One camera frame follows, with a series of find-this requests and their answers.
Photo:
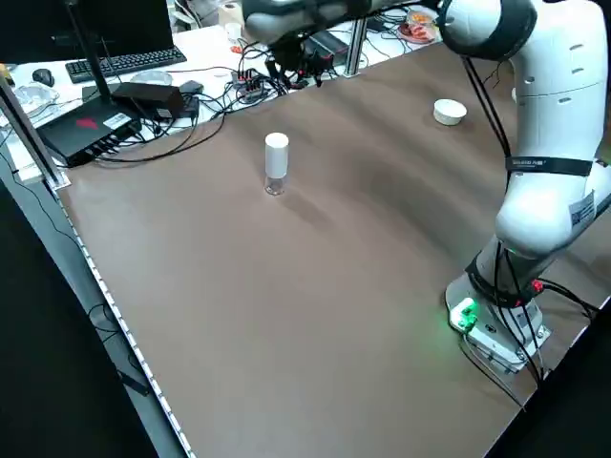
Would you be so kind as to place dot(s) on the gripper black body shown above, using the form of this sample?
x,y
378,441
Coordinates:
x,y
291,50

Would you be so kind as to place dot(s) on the white capped clear oil bottle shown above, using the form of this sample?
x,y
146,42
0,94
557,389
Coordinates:
x,y
277,157

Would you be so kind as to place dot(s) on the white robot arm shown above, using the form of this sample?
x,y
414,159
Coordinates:
x,y
539,143

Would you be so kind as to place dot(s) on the clear glass bowl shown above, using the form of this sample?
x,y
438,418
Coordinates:
x,y
422,16

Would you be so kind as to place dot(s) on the small white bowl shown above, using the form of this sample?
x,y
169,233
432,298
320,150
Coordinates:
x,y
449,112

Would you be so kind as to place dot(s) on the black box with red label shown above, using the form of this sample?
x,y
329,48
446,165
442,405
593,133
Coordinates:
x,y
329,43

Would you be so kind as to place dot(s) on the grey hub with red lights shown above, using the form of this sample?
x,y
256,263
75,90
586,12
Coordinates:
x,y
248,85

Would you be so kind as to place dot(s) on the red shrimp skewer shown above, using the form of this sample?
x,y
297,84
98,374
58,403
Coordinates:
x,y
419,31

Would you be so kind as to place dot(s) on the pink plate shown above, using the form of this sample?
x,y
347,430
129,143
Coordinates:
x,y
422,37

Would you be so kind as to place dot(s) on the black power brick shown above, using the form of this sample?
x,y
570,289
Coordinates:
x,y
148,97

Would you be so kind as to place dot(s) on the black keyboard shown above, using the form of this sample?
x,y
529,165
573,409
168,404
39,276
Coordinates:
x,y
124,64

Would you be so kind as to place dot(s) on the black computer monitor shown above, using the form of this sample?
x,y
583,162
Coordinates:
x,y
119,24

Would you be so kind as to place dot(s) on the black stand pole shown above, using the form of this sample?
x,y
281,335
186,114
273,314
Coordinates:
x,y
90,52

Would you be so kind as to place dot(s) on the black box with red logo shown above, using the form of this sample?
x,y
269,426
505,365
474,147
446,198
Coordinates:
x,y
81,129

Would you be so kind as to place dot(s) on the black computer mouse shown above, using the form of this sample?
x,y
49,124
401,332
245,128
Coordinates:
x,y
44,76

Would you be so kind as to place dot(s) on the aluminium frame post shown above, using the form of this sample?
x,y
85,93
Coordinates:
x,y
357,47

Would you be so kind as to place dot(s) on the aluminium side post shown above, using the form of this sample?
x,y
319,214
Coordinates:
x,y
28,133

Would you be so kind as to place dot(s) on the aluminium table edge rail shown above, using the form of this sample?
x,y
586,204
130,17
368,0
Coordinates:
x,y
119,324

